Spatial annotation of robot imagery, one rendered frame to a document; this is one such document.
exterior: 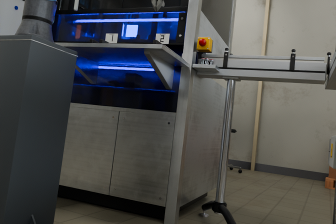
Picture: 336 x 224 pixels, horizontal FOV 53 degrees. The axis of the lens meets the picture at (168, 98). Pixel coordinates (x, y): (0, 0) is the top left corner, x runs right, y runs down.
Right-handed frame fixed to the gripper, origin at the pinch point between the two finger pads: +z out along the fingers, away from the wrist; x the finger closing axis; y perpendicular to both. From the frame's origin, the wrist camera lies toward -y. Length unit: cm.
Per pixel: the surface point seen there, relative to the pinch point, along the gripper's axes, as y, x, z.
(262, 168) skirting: 415, -20, 105
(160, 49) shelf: -11.0, -9.8, 23.6
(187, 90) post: 27.6, -11.6, 36.5
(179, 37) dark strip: 27.6, -3.4, 6.6
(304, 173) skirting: 410, -82, 102
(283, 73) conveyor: 38, -60, 23
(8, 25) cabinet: -6, 89, 10
